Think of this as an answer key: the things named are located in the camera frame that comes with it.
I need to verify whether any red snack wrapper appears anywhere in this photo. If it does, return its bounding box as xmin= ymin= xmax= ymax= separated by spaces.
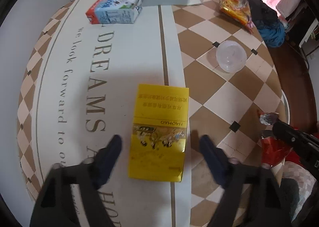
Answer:
xmin=257 ymin=111 xmax=303 ymax=168

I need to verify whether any yellow cigarette carton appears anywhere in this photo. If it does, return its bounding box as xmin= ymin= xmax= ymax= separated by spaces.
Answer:
xmin=128 ymin=84 xmax=189 ymax=182

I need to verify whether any orange noodle packet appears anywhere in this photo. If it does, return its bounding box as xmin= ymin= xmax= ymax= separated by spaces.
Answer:
xmin=219 ymin=0 xmax=253 ymax=33

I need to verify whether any blue white milk carton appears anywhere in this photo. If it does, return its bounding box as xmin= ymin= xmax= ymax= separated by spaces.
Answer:
xmin=85 ymin=0 xmax=142 ymax=24

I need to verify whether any checkered pink pillow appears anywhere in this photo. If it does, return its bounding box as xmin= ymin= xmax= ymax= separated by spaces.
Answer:
xmin=280 ymin=162 xmax=317 ymax=223

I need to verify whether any checkered tablecloth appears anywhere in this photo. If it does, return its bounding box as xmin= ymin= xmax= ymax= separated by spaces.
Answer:
xmin=17 ymin=0 xmax=290 ymax=226

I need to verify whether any blue sleeping bag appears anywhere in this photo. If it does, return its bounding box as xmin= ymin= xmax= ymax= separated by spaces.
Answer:
xmin=256 ymin=20 xmax=286 ymax=48

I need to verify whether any clear plastic lid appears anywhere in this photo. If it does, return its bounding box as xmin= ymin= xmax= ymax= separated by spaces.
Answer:
xmin=216 ymin=41 xmax=247 ymax=73

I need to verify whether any black clothes pile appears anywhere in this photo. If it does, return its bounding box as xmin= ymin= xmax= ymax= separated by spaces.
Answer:
xmin=247 ymin=0 xmax=279 ymax=29

